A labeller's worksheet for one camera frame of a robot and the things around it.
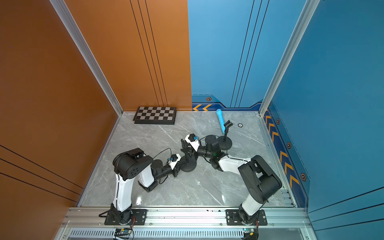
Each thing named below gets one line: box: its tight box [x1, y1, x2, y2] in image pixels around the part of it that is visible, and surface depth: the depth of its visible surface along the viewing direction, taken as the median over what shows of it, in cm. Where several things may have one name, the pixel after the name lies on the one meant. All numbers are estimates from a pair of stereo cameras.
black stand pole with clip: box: [223, 119, 234, 143], surface depth 89 cm
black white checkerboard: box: [132, 106, 177, 125], surface depth 115 cm
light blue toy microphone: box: [216, 108, 226, 135], surface depth 117 cm
